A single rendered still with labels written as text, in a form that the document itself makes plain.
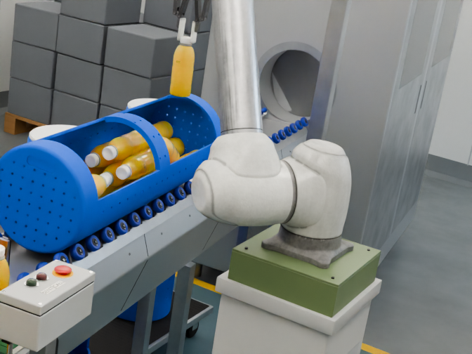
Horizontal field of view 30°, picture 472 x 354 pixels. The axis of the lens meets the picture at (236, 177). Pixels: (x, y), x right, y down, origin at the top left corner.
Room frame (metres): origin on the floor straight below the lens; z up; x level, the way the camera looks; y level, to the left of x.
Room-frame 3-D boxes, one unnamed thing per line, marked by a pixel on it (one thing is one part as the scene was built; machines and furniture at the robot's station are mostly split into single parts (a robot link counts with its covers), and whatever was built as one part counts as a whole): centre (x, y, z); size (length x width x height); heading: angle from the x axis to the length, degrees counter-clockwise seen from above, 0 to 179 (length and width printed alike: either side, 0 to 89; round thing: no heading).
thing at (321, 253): (2.07, -0.21, 1.11); 0.22 x 0.18 x 0.06; 153
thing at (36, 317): (1.61, 0.34, 1.05); 0.20 x 0.10 x 0.10; 160
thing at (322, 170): (2.05, -0.19, 1.25); 0.18 x 0.16 x 0.22; 117
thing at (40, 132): (2.82, 0.57, 1.03); 0.28 x 0.28 x 0.01
